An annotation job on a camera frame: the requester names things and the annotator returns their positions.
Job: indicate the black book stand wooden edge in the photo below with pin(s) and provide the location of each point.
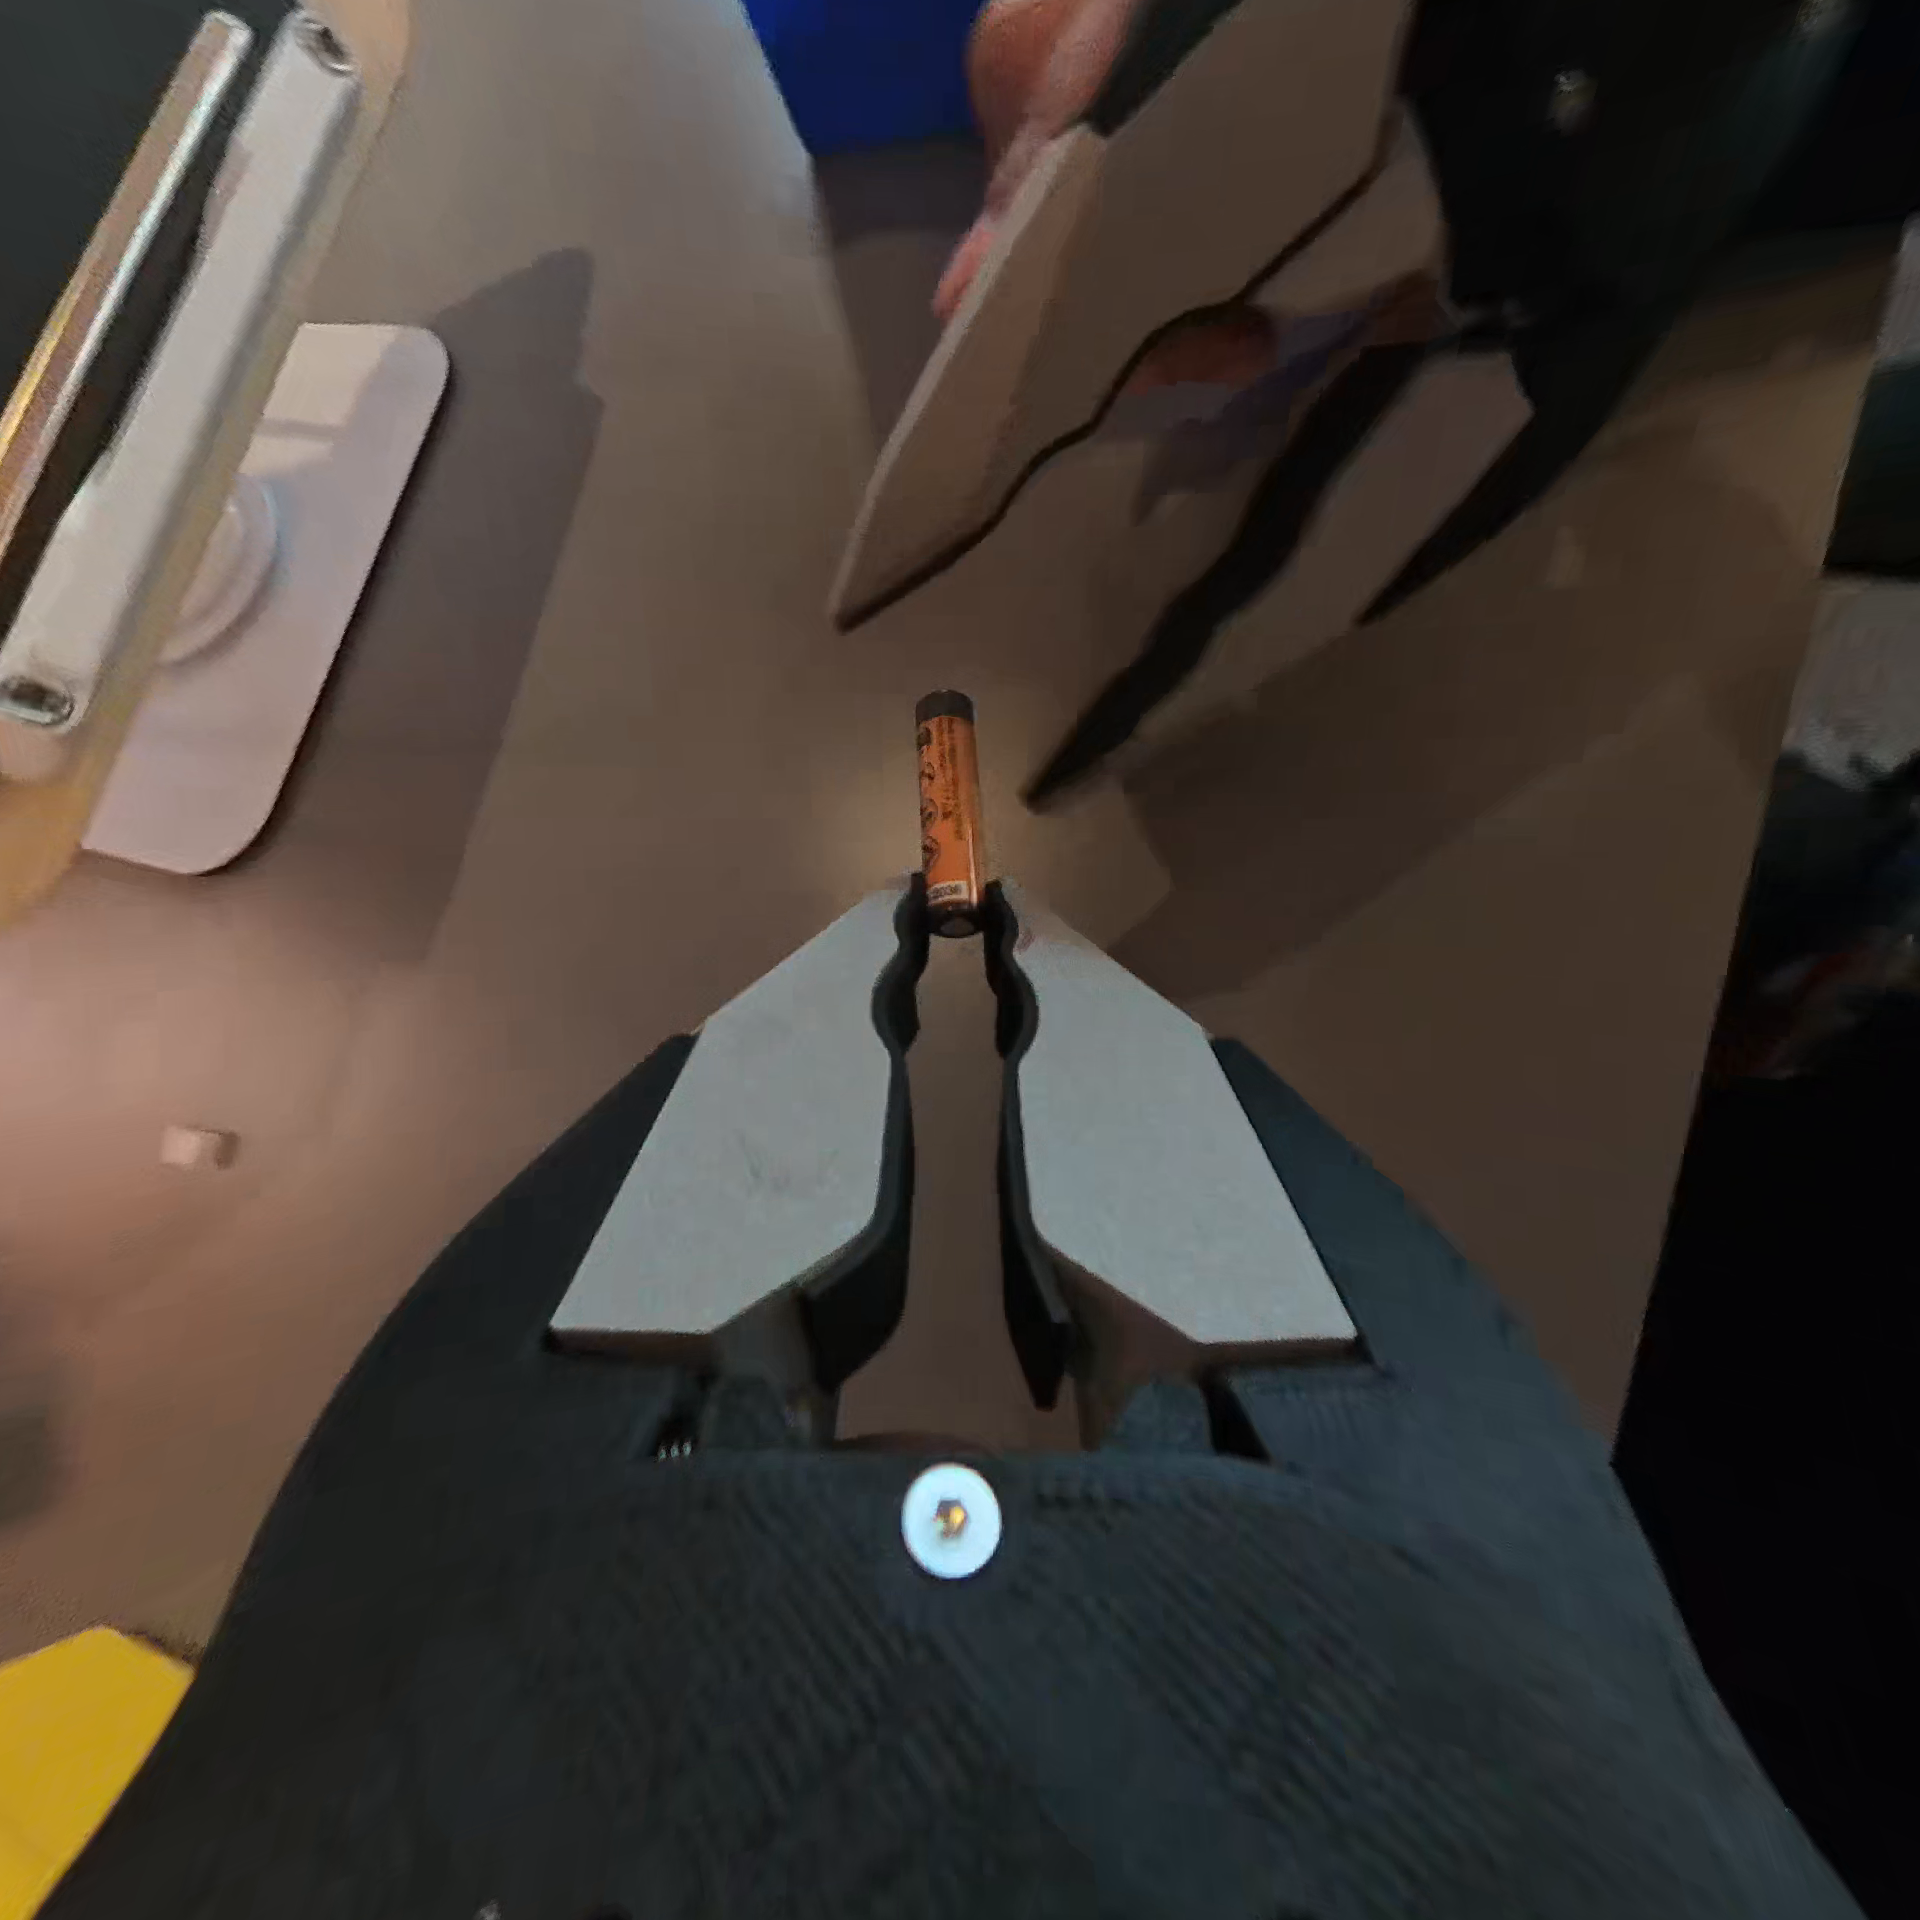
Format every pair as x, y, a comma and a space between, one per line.
90, 150

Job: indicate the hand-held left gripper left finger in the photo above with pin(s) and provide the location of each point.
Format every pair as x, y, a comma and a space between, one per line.
751, 1170

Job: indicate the blue container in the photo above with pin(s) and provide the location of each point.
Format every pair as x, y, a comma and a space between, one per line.
871, 68

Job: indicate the yellow plastic bin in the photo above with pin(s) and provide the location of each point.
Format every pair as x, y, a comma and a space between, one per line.
61, 1755

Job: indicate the white stand base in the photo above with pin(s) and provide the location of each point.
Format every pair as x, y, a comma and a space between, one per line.
345, 451

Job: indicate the person's right hand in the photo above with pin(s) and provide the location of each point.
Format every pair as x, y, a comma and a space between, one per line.
1035, 68

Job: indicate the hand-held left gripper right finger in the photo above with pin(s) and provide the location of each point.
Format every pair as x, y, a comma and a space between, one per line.
1154, 1170

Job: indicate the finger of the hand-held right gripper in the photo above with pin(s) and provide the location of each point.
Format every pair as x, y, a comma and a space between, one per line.
1141, 194
1275, 511

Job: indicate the orange battery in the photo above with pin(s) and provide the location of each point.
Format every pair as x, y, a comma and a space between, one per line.
950, 794

